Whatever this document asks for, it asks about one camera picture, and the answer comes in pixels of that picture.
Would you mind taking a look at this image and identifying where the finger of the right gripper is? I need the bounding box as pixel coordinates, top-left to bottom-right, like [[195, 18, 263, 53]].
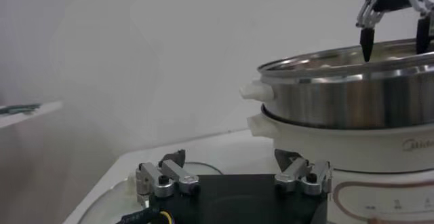
[[401, 0, 434, 56], [355, 0, 387, 63]]

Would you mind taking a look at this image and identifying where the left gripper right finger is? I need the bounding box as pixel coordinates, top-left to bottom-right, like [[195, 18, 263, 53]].
[[273, 149, 334, 202]]

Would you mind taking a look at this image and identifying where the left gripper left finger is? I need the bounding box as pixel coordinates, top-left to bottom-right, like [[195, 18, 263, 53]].
[[135, 149, 201, 210]]

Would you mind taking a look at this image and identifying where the round glass pot lid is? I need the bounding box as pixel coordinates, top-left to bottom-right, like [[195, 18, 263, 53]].
[[77, 162, 224, 224]]

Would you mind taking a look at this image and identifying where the stainless steel steamer basket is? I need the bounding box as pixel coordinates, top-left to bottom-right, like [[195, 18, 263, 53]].
[[239, 38, 434, 130]]

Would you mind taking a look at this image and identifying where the white electric cooker pot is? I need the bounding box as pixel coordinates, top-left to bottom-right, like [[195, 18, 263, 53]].
[[246, 105, 434, 224]]

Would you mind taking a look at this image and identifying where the white side table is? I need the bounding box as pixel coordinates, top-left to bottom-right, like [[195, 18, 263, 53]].
[[0, 100, 64, 130]]

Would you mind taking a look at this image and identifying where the green flat item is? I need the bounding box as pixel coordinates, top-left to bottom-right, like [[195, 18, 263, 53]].
[[0, 103, 42, 116]]

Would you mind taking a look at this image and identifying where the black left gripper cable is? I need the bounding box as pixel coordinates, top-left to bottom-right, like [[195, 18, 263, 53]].
[[116, 207, 172, 224]]

